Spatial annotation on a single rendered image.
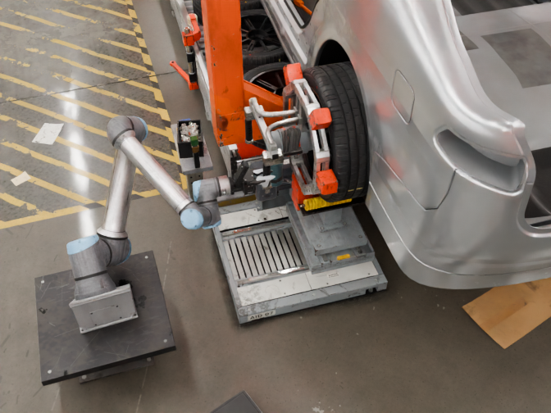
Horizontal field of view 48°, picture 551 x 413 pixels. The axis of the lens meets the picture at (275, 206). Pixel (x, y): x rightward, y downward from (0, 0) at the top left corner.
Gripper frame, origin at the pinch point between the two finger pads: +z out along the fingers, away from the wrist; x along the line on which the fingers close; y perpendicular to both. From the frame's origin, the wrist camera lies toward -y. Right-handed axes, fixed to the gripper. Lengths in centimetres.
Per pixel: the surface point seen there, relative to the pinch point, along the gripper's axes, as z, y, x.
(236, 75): -2, -14, -60
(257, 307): -14, 75, 20
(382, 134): 38, -38, 29
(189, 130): -28, 25, -72
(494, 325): 105, 82, 60
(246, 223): -5, 75, -39
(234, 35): -2, -37, -60
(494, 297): 114, 82, 44
